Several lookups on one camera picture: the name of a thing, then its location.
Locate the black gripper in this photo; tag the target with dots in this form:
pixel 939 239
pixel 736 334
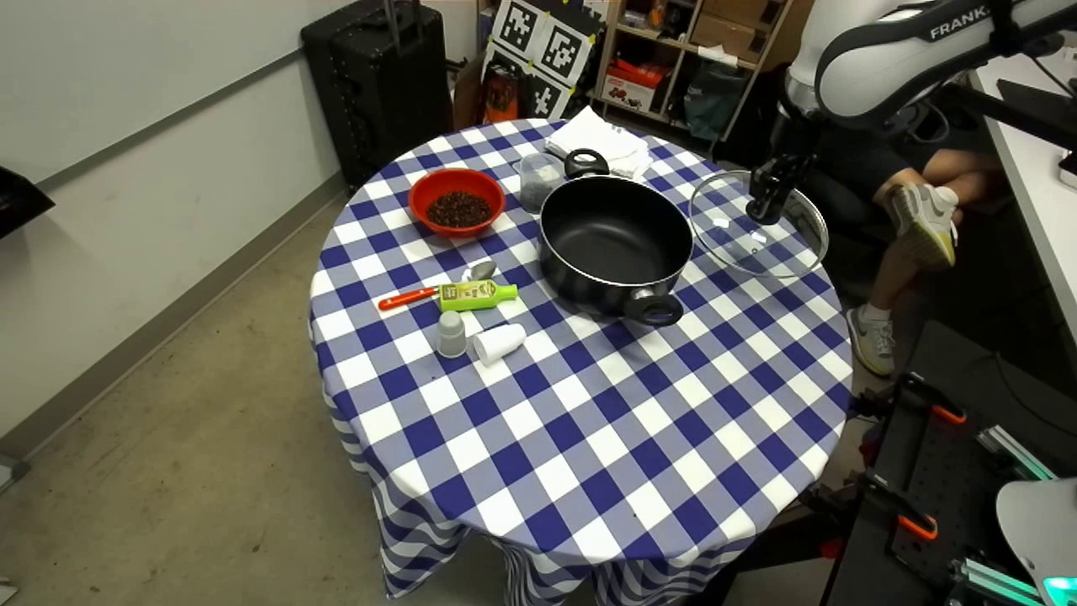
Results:
pixel 803 141

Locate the glass lid with black knob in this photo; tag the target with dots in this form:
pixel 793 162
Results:
pixel 740 255

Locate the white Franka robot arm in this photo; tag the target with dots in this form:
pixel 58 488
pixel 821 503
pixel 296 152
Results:
pixel 887 52

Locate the black cooking pot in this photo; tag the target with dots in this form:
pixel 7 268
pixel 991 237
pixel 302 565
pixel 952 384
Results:
pixel 611 239

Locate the teal bag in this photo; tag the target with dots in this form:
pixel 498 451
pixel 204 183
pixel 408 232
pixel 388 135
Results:
pixel 715 103

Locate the red storage box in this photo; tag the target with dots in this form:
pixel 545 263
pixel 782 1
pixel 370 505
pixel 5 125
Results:
pixel 637 89

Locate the seated person in grey top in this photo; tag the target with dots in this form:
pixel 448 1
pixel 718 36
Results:
pixel 952 169

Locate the stack of white towels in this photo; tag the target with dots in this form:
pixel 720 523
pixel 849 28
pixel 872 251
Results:
pixel 592 138

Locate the wooden storage shelf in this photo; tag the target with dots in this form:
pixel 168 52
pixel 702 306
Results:
pixel 611 44

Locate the AprilTag marker board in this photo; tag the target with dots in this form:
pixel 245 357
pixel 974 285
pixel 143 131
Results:
pixel 515 25
pixel 565 49

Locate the white desk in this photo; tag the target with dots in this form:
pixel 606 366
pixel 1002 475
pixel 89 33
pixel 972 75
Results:
pixel 1046 202

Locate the black equipment stand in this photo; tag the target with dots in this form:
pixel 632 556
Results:
pixel 1012 391

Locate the dark brown beans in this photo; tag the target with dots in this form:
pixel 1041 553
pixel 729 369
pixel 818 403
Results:
pixel 460 211

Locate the green kitchen tool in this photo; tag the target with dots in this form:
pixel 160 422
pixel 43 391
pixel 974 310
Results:
pixel 475 297

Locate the white shaker bottle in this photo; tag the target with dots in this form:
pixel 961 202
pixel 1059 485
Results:
pixel 496 343
pixel 448 337

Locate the blue white checkered tablecloth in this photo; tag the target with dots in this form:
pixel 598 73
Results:
pixel 582 450

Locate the red bowl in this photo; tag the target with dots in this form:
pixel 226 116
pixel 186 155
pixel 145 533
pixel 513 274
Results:
pixel 432 222

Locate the grey rounded device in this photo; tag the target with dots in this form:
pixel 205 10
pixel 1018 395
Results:
pixel 1046 533

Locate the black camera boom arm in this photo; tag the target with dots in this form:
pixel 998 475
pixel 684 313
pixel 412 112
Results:
pixel 1030 119

